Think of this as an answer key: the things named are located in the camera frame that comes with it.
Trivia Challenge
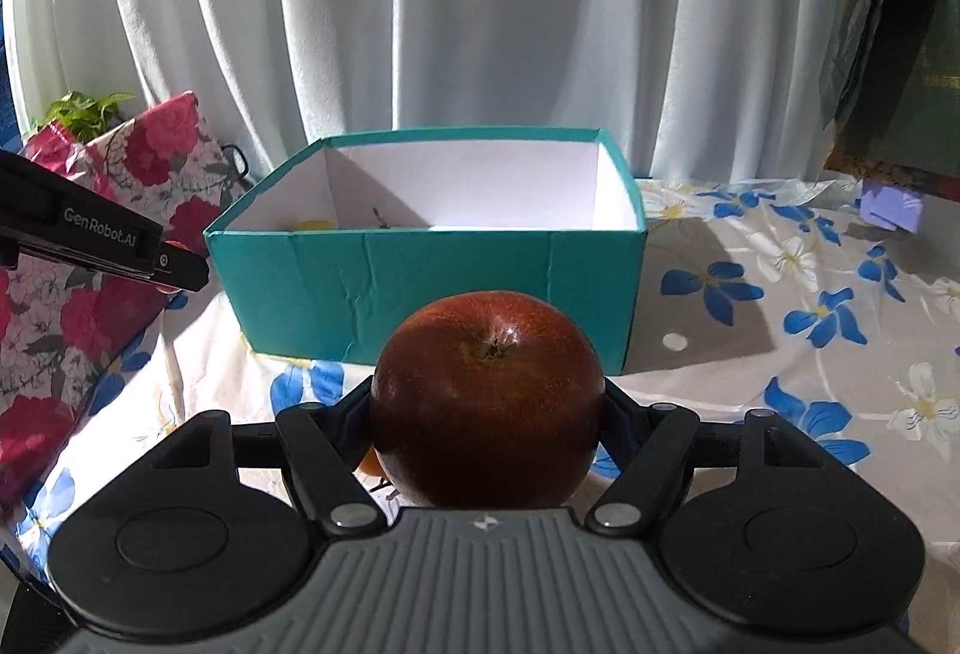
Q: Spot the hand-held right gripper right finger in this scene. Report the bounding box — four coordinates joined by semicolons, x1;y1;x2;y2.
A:
586;378;830;536

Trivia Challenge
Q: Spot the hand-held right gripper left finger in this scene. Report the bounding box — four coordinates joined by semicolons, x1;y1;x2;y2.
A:
142;375;385;539

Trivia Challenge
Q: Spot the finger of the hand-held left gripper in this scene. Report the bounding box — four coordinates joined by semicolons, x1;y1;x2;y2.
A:
0;150;211;293

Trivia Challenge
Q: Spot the large red apple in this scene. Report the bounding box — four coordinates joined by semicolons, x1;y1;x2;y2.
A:
369;292;605;509

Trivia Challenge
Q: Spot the teal cardboard box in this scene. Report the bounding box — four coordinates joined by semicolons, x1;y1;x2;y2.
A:
204;127;648;377

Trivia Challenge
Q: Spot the floral gift bag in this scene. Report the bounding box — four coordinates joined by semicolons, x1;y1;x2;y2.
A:
0;91;252;512

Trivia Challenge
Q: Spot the green leafy plant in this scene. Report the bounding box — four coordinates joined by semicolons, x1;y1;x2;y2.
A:
30;90;137;143

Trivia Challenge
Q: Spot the blue flower tablecloth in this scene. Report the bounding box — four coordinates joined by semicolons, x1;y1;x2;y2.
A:
15;174;960;625

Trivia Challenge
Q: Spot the purple paper box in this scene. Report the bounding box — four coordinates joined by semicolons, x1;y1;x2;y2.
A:
861;178;925;233

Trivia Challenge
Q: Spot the orange patterned cloth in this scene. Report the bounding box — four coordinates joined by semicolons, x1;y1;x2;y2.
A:
825;150;887;176

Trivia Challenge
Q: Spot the dark green gift bag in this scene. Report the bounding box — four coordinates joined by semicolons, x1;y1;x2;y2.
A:
817;0;960;205

